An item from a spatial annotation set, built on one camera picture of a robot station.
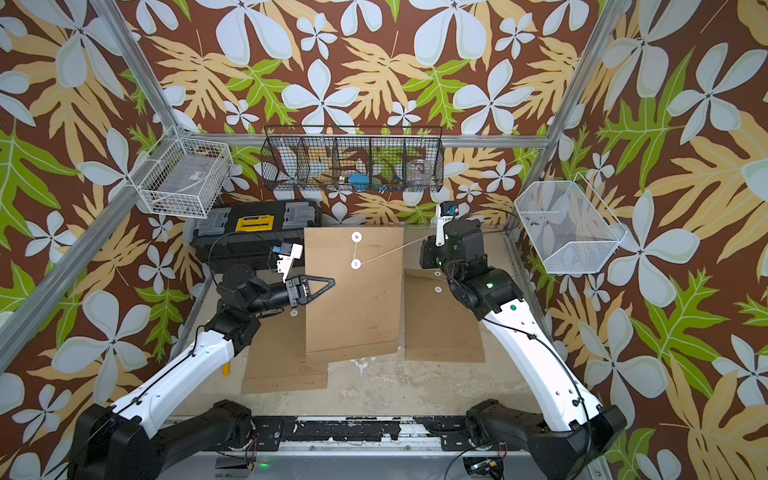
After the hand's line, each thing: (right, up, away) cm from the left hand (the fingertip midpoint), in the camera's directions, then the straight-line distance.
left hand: (333, 282), depth 67 cm
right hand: (+22, +11, +4) cm, 25 cm away
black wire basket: (+2, +38, +30) cm, 48 cm away
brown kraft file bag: (-20, -24, +19) cm, 36 cm away
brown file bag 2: (+29, -17, +28) cm, 44 cm away
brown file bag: (+6, -8, +5) cm, 12 cm away
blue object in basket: (+4, +30, +27) cm, 40 cm away
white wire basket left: (-47, +29, +19) cm, 59 cm away
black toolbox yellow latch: (-34, +13, +30) cm, 47 cm away
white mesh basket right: (+65, +14, +17) cm, 69 cm away
